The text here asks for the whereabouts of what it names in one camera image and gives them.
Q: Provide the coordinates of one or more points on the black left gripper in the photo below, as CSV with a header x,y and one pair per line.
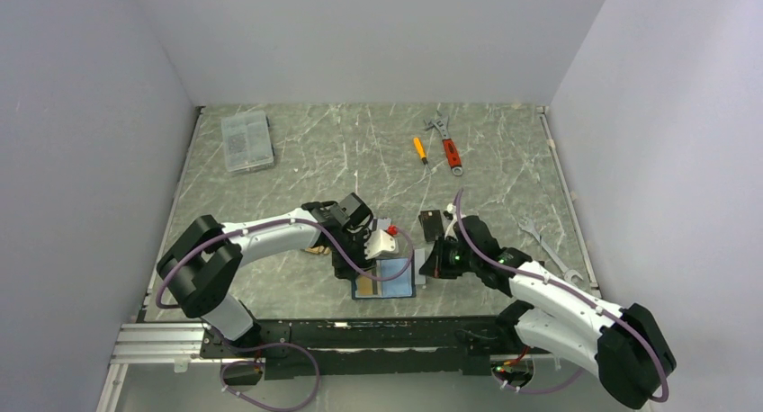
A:
x,y
363,264

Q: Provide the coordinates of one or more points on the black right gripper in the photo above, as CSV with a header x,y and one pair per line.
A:
x,y
435,264

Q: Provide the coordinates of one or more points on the blue leather card holder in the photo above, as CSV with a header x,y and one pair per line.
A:
x,y
402,287

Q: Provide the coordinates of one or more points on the gold credit card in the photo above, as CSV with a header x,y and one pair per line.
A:
x,y
366,288

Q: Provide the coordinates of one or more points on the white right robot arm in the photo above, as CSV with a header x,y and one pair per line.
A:
x,y
622,346

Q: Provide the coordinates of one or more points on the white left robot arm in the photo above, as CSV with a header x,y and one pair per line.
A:
x,y
199,268

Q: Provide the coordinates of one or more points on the white card stack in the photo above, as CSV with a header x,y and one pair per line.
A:
x,y
419,259

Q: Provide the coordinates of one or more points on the gold card stack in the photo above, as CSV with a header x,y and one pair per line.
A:
x,y
318,250

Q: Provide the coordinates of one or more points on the black card stack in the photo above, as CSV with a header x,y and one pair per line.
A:
x,y
431,222

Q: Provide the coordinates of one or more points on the orange screwdriver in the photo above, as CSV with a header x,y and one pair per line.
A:
x,y
421,152

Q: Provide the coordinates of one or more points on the silver open-end wrench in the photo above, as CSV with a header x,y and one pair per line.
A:
x,y
569,275

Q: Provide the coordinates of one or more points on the clear plastic screw box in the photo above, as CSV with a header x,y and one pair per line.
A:
x,y
247,142

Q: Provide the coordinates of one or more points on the red adjustable wrench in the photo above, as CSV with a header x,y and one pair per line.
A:
x,y
441,124

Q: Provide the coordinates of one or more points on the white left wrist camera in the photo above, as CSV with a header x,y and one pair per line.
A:
x,y
380,241

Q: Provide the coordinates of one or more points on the black base frame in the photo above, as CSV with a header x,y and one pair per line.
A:
x,y
471,346

